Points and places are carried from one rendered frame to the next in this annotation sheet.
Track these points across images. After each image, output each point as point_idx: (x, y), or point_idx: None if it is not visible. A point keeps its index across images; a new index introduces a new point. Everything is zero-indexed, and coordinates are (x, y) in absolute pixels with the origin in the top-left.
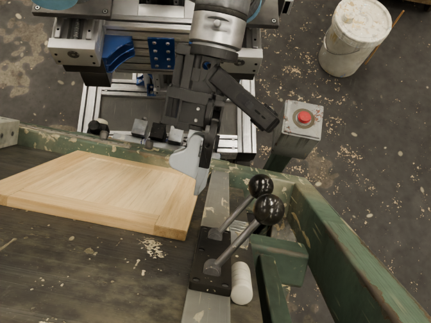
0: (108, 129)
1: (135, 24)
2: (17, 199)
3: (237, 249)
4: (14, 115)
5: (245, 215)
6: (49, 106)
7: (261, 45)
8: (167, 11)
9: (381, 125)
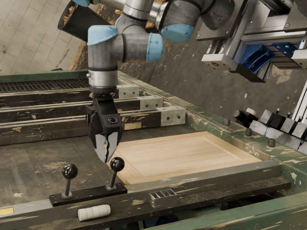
0: (253, 116)
1: (258, 35)
2: None
3: (149, 206)
4: (275, 97)
5: (223, 196)
6: (299, 91)
7: None
8: (283, 20)
9: None
